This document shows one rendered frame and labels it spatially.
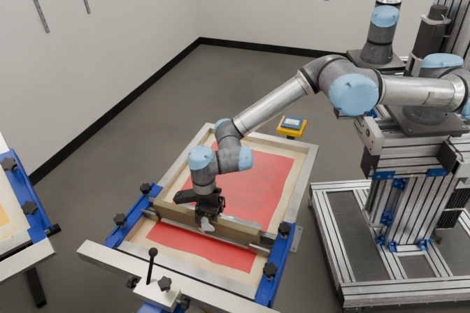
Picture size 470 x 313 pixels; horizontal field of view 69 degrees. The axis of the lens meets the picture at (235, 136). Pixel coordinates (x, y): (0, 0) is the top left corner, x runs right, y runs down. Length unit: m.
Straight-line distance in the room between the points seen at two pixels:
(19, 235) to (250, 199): 0.80
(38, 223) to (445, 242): 2.13
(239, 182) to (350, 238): 1.01
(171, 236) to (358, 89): 0.83
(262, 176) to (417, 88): 0.72
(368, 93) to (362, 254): 1.40
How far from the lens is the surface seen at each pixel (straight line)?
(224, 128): 1.12
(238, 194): 1.42
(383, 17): 1.72
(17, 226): 1.32
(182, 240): 1.31
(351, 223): 2.35
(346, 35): 4.65
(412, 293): 2.16
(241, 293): 1.14
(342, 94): 0.95
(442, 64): 1.31
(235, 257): 1.24
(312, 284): 2.31
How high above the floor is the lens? 2.00
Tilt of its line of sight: 38 degrees down
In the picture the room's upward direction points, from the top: 3 degrees counter-clockwise
